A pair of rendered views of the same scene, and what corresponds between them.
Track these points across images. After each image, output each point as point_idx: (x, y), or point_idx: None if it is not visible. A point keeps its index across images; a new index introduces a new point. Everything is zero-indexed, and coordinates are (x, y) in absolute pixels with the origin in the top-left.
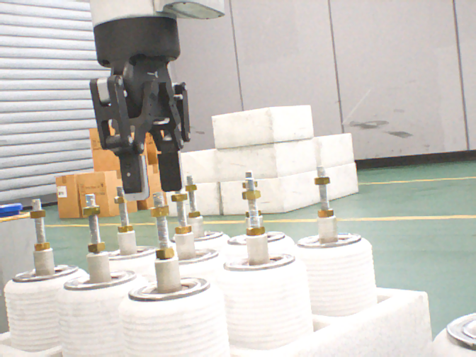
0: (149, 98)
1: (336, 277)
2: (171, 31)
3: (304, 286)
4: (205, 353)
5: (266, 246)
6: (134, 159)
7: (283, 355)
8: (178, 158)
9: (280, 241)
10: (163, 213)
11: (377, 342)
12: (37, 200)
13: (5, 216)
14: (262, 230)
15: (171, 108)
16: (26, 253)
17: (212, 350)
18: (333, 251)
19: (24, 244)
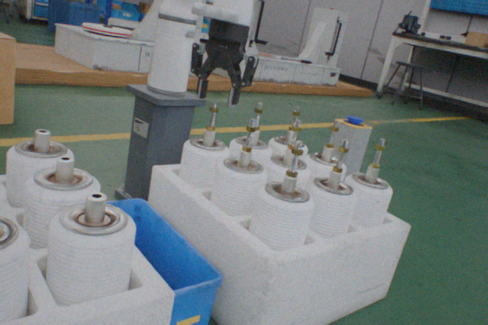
0: (209, 56)
1: (254, 203)
2: (217, 27)
3: (226, 184)
4: (182, 167)
5: (241, 158)
6: (199, 80)
7: (189, 192)
8: (230, 91)
9: (316, 189)
10: (209, 109)
11: (226, 242)
12: (296, 107)
13: (347, 121)
14: (243, 149)
15: (226, 65)
16: (340, 143)
17: (184, 168)
18: (259, 188)
19: (341, 138)
